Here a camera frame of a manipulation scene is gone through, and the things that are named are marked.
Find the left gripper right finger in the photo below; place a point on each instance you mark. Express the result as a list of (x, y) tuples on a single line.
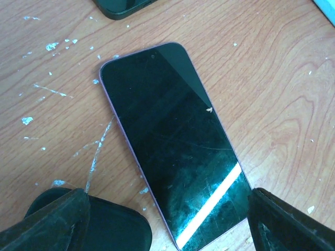
[(277, 225)]

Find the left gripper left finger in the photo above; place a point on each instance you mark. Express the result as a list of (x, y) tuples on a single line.
[(61, 225)]

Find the black phone case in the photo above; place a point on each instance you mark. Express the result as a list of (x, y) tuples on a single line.
[(115, 227)]

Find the black smartphone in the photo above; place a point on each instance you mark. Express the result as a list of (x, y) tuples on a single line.
[(178, 142), (120, 9)]

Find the light blue phone case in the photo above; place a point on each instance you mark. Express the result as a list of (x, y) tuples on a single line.
[(328, 9)]

